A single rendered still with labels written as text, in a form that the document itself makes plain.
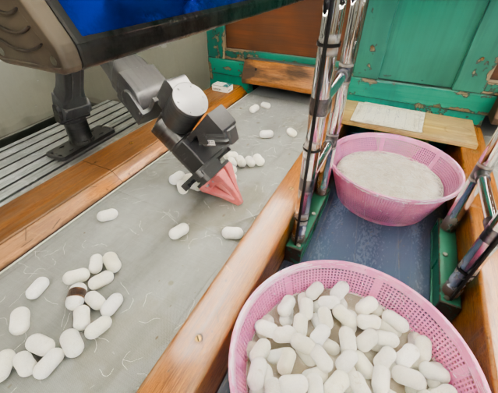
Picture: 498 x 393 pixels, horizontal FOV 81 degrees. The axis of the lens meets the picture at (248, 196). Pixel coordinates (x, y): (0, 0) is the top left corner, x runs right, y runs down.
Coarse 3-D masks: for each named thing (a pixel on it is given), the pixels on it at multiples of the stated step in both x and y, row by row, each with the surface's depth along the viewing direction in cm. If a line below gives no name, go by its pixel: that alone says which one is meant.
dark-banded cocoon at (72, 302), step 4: (76, 284) 39; (80, 284) 40; (84, 284) 40; (84, 288) 40; (72, 296) 38; (76, 296) 38; (80, 296) 38; (68, 300) 38; (72, 300) 38; (76, 300) 38; (80, 300) 38; (68, 304) 37; (72, 304) 38; (76, 304) 38; (80, 304) 38; (68, 308) 38; (72, 308) 38
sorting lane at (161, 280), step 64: (256, 128) 80; (128, 192) 58; (192, 192) 58; (256, 192) 58; (64, 256) 46; (128, 256) 46; (192, 256) 46; (0, 320) 38; (64, 320) 38; (128, 320) 38; (0, 384) 32; (64, 384) 32; (128, 384) 32
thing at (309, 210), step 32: (352, 0) 40; (320, 32) 31; (352, 32) 42; (320, 64) 32; (352, 64) 45; (320, 96) 35; (320, 128) 37; (320, 160) 48; (320, 192) 61; (288, 256) 52
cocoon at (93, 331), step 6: (102, 318) 36; (108, 318) 36; (90, 324) 35; (96, 324) 35; (102, 324) 36; (108, 324) 36; (90, 330) 35; (96, 330) 35; (102, 330) 36; (90, 336) 35; (96, 336) 35
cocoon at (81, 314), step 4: (76, 308) 37; (80, 308) 37; (84, 308) 37; (88, 308) 38; (76, 312) 37; (80, 312) 37; (84, 312) 37; (88, 312) 37; (76, 316) 36; (80, 316) 36; (84, 316) 36; (88, 316) 37; (76, 320) 36; (80, 320) 36; (84, 320) 36; (88, 320) 36; (76, 324) 36; (80, 324) 36; (84, 324) 36; (88, 324) 36; (76, 328) 36; (80, 328) 36; (84, 328) 36
